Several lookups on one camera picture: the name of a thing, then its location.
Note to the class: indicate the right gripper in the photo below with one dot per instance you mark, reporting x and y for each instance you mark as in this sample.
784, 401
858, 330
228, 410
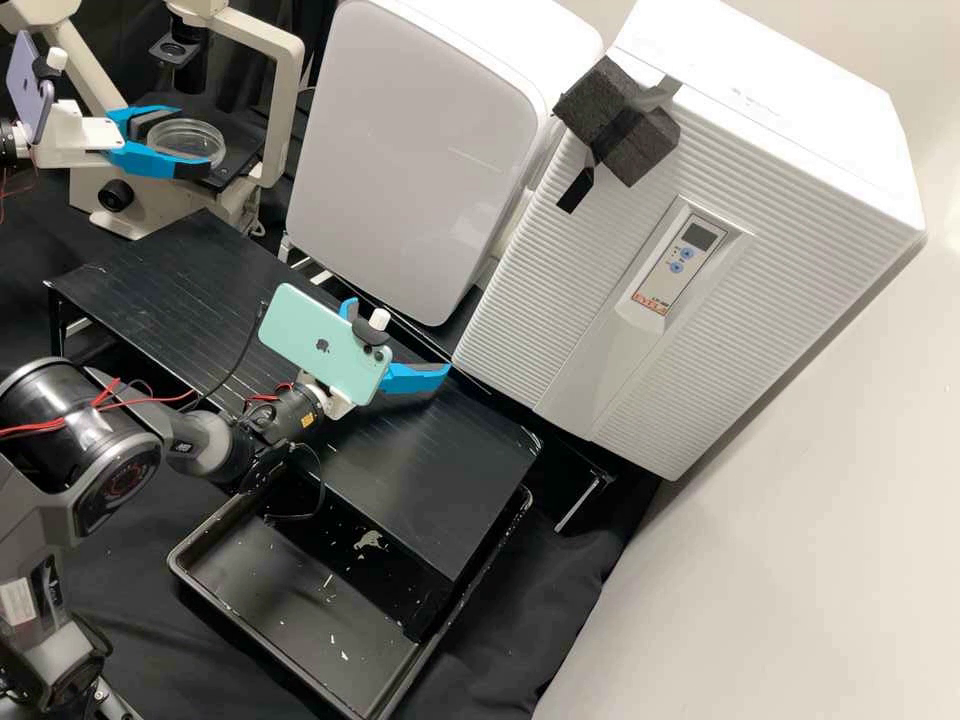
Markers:
336, 399

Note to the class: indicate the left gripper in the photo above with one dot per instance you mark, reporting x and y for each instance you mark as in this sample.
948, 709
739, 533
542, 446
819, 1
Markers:
71, 139

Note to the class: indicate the petri dish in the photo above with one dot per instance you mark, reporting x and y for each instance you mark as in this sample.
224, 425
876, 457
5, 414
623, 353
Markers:
187, 139

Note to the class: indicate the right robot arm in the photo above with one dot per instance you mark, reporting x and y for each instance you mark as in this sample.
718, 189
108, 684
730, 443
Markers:
45, 427

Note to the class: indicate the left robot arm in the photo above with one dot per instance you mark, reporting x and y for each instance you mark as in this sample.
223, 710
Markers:
11, 141

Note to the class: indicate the cream microscope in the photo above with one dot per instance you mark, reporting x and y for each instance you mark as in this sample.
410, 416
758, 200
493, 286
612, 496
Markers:
90, 191

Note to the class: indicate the black platform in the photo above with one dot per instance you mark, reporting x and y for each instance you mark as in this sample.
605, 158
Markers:
574, 457
187, 300

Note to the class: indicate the white box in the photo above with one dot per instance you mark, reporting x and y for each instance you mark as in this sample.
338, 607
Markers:
412, 150

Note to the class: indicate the black tray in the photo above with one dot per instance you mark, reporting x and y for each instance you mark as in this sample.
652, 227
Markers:
300, 600

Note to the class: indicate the incubator door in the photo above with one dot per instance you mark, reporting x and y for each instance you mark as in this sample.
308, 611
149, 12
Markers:
787, 315

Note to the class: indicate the white incubator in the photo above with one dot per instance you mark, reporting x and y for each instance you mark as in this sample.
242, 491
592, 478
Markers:
750, 45

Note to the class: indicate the right wrist camera phone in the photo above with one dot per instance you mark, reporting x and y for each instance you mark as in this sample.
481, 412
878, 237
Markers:
319, 337

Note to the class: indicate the wrist camera phone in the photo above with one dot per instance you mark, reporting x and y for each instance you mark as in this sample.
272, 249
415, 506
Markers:
319, 337
26, 82

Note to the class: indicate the left wrist camera phone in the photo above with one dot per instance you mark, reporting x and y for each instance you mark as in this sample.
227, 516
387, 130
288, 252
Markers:
26, 82

